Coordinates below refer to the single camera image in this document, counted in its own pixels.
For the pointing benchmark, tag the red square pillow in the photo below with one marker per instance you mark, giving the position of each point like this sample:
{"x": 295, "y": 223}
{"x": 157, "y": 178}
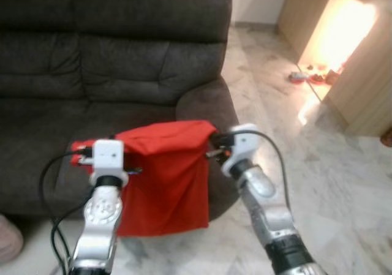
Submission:
{"x": 165, "y": 183}

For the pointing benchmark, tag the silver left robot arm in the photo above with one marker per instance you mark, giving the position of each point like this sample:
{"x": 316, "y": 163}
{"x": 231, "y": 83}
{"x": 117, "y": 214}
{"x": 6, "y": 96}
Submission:
{"x": 101, "y": 220}

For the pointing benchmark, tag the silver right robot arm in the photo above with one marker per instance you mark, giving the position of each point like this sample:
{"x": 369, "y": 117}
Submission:
{"x": 269, "y": 214}

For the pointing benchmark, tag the dark grey two-seat sofa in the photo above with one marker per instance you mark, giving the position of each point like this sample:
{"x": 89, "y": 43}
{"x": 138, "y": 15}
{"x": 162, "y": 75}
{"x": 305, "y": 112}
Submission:
{"x": 122, "y": 54}

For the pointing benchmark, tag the small red bowl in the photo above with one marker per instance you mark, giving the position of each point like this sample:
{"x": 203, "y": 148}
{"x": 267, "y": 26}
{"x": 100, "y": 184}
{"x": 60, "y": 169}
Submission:
{"x": 297, "y": 78}
{"x": 316, "y": 79}

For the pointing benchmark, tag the red jar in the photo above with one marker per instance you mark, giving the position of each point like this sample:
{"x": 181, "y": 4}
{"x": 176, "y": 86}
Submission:
{"x": 332, "y": 75}

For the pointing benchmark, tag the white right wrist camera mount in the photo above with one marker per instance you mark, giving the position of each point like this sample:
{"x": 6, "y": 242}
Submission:
{"x": 245, "y": 146}

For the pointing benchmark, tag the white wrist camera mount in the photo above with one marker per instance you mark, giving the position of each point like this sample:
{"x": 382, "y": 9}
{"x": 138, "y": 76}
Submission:
{"x": 109, "y": 158}
{"x": 245, "y": 146}

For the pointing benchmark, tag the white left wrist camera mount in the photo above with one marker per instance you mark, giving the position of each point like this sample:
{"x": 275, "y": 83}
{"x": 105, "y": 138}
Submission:
{"x": 109, "y": 158}

